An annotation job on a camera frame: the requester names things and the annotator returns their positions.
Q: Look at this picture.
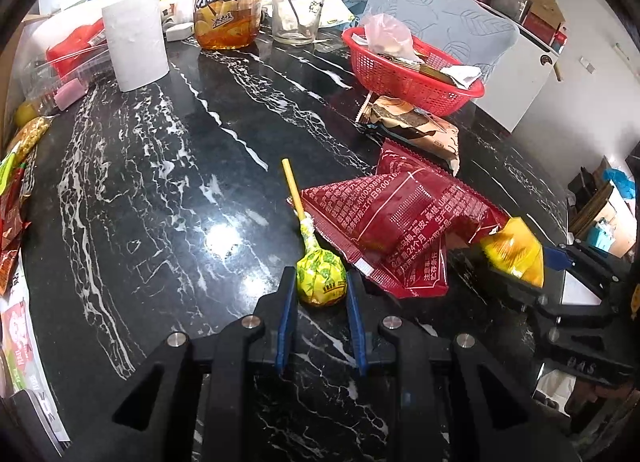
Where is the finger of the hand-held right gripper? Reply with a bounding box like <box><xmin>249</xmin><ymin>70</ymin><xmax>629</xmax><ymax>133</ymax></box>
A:
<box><xmin>449</xmin><ymin>246</ymin><xmax>622</xmax><ymax>321</ymax></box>
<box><xmin>542</xmin><ymin>240</ymin><xmax>635</xmax><ymax>289</ymax></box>

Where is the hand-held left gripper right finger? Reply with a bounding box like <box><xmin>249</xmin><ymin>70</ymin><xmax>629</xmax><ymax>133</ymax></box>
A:
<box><xmin>346</xmin><ymin>269</ymin><xmax>538</xmax><ymax>462</ymax></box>

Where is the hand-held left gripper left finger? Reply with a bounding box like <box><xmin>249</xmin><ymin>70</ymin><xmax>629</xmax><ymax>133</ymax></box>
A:
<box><xmin>107</xmin><ymin>266</ymin><xmax>298</xmax><ymax>462</ymax></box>

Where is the yellow snack packet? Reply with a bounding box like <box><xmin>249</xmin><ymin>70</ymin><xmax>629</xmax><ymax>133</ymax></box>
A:
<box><xmin>479</xmin><ymin>216</ymin><xmax>545</xmax><ymax>288</ymax></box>

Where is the yellow lollipop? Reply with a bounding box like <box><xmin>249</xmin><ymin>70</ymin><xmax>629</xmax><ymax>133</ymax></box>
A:
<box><xmin>281</xmin><ymin>158</ymin><xmax>348</xmax><ymax>308</ymax></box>

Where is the dark red snack packet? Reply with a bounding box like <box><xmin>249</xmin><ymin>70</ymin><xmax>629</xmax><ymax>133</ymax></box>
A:
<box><xmin>375</xmin><ymin>138</ymin><xmax>511</xmax><ymax>243</ymax></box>
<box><xmin>287</xmin><ymin>169</ymin><xmax>451</xmax><ymax>299</ymax></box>

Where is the brown snack packet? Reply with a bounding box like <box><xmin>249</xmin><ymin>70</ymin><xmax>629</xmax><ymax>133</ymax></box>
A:
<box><xmin>356</xmin><ymin>94</ymin><xmax>460</xmax><ymax>175</ymax></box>

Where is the red plastic basket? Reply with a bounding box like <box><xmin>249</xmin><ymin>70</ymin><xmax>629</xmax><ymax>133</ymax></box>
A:
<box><xmin>341</xmin><ymin>26</ymin><xmax>486</xmax><ymax>118</ymax></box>

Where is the clear zip bag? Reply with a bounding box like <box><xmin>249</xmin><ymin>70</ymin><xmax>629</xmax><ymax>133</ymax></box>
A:
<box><xmin>362</xmin><ymin>13</ymin><xmax>418</xmax><ymax>60</ymax></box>

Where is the large floor cardboard box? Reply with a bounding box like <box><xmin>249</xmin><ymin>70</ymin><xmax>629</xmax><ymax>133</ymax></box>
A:
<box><xmin>570</xmin><ymin>157</ymin><xmax>638</xmax><ymax>258</ymax></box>

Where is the blue plastic bag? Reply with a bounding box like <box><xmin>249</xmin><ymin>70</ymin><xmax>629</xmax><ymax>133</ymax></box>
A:
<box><xmin>602</xmin><ymin>168</ymin><xmax>636</xmax><ymax>193</ymax></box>

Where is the white cabinet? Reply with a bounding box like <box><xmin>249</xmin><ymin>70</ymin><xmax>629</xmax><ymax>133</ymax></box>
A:
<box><xmin>475</xmin><ymin>22</ymin><xmax>561</xmax><ymax>133</ymax></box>

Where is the white wrapper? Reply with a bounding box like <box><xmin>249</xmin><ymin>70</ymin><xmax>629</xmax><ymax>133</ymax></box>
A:
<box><xmin>440</xmin><ymin>64</ymin><xmax>483</xmax><ymax>90</ymax></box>

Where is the brown gold packet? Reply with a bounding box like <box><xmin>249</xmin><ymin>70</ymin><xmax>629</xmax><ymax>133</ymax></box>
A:
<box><xmin>419</xmin><ymin>61</ymin><xmax>453</xmax><ymax>83</ymax></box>

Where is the red box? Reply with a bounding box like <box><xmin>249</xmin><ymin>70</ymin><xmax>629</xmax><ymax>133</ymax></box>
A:
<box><xmin>522</xmin><ymin>12</ymin><xmax>568</xmax><ymax>50</ymax></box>

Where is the open cardboard box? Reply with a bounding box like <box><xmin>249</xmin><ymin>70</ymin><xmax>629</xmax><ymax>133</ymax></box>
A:
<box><xmin>525</xmin><ymin>0</ymin><xmax>566</xmax><ymax>25</ymax></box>

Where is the leaf pattern chair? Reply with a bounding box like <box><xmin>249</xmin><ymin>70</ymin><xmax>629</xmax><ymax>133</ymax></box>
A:
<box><xmin>361</xmin><ymin>0</ymin><xmax>521</xmax><ymax>83</ymax></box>

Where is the white printed pouch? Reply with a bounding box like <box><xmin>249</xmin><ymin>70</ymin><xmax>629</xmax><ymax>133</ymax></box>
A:
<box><xmin>0</xmin><ymin>272</ymin><xmax>71</xmax><ymax>443</ymax></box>

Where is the black flat device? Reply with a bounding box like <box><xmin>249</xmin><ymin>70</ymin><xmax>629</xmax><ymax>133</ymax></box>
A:
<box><xmin>10</xmin><ymin>388</ymin><xmax>71</xmax><ymax>448</ymax></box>

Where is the pile of red snack packets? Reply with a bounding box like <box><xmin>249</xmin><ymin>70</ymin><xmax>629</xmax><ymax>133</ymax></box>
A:
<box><xmin>0</xmin><ymin>152</ymin><xmax>33</xmax><ymax>295</ymax></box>

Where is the clear glass cup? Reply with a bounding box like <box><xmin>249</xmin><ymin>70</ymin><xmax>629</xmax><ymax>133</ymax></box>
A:
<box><xmin>271</xmin><ymin>0</ymin><xmax>330</xmax><ymax>46</ymax></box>

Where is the yellow patterned pouch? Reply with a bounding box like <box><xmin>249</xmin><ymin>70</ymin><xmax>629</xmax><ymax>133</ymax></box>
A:
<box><xmin>319</xmin><ymin>0</ymin><xmax>358</xmax><ymax>28</ymax></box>

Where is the pink block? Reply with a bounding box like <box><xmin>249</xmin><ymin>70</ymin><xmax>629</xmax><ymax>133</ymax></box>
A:
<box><xmin>54</xmin><ymin>79</ymin><xmax>88</xmax><ymax>110</ymax></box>

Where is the white toilet paper roll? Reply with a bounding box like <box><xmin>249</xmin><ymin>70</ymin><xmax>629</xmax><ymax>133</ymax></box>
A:
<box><xmin>101</xmin><ymin>0</ymin><xmax>170</xmax><ymax>93</ymax></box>

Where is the yellow corn snack bag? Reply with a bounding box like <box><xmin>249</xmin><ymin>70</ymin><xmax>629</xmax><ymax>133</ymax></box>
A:
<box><xmin>5</xmin><ymin>116</ymin><xmax>53</xmax><ymax>163</ymax></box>

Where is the clear plastic container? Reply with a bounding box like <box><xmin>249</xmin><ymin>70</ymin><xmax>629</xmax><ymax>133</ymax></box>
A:
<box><xmin>22</xmin><ymin>42</ymin><xmax>116</xmax><ymax>103</ymax></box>

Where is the yellow fruit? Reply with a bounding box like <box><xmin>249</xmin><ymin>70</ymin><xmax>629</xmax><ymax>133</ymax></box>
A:
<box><xmin>14</xmin><ymin>101</ymin><xmax>41</xmax><ymax>128</ymax></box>

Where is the bright red packet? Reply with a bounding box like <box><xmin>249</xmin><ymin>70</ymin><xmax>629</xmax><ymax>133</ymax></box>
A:
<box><xmin>46</xmin><ymin>19</ymin><xmax>108</xmax><ymax>78</ymax></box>

